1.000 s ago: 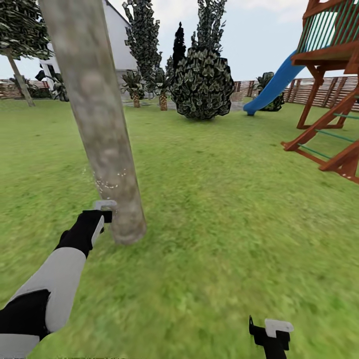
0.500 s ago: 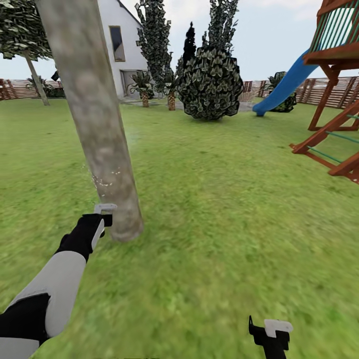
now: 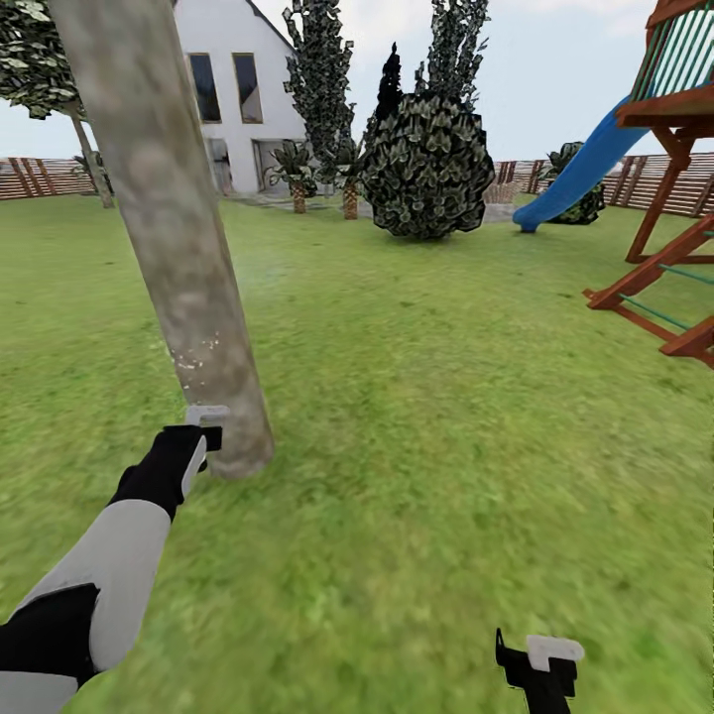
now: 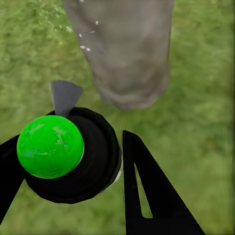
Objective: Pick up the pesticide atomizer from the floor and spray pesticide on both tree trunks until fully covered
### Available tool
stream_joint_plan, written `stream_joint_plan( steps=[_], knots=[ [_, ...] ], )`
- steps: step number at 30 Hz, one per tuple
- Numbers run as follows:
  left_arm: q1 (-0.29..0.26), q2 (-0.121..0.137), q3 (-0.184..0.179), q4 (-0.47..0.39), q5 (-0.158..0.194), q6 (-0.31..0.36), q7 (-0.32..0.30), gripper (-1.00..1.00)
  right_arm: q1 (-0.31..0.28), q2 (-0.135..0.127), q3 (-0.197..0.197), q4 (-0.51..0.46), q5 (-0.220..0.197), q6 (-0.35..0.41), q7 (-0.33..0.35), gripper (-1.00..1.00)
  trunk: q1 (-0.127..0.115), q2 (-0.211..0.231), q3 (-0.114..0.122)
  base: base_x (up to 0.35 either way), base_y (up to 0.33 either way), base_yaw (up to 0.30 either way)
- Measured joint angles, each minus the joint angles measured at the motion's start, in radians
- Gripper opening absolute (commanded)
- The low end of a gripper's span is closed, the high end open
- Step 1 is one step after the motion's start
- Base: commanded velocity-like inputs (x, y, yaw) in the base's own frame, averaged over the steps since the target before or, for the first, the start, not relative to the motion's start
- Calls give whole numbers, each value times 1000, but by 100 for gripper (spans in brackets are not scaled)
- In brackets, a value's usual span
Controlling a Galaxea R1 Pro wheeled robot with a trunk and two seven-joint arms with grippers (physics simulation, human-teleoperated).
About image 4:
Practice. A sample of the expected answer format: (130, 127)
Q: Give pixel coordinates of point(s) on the pesticide atomizer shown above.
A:
(72, 154)

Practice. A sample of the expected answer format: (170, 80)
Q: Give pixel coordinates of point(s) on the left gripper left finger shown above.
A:
(11, 176)

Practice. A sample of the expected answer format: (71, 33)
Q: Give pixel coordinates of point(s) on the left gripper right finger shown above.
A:
(170, 214)

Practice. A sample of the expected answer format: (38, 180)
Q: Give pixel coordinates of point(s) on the tree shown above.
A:
(127, 48)

